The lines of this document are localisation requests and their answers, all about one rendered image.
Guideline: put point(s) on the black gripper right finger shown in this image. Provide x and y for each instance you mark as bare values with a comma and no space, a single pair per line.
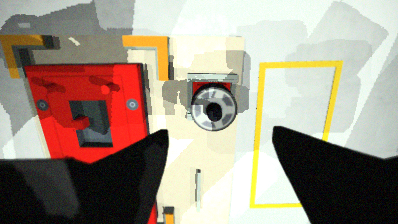
337,185

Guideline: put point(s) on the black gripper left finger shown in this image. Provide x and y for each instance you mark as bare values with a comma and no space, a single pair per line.
120,188

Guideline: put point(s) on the yellow rectangular outline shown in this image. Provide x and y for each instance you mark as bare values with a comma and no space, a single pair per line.
293,64

